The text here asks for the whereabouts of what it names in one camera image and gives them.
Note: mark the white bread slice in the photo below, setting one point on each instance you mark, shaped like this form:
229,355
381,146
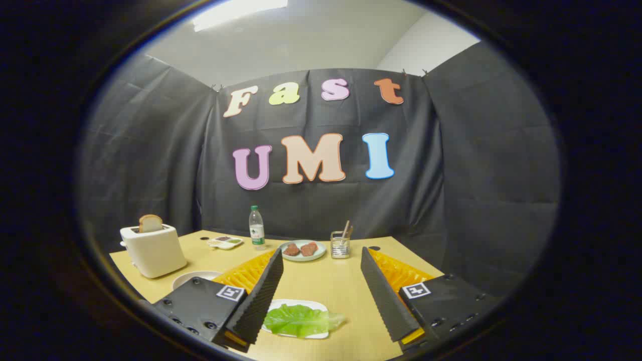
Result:
150,223

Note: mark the black backdrop cloth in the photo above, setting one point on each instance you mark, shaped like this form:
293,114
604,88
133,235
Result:
150,150

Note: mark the clear plastic water bottle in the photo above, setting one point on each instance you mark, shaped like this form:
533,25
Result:
257,233

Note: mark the white rectangular plate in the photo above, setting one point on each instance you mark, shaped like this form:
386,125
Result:
296,302

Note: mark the pale green round plate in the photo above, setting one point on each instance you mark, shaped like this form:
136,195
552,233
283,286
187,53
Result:
301,257

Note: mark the ceiling light panel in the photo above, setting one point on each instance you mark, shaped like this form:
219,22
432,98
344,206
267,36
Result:
235,12

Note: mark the white sectioned condiment dish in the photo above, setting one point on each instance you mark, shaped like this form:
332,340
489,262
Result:
225,244

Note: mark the brown meat slice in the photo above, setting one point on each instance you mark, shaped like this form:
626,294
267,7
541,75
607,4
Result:
308,249
292,249

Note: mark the green lettuce leaf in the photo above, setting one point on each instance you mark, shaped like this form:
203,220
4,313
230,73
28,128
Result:
296,321

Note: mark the clear glass cup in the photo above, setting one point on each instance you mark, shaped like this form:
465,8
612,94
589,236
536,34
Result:
340,248

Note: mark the white round plate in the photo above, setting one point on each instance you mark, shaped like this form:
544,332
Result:
193,278

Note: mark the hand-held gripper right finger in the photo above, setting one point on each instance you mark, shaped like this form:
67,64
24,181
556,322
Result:
383,301

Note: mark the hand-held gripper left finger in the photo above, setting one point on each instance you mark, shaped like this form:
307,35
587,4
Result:
261,301

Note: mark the white toaster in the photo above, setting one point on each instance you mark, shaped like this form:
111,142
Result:
155,250

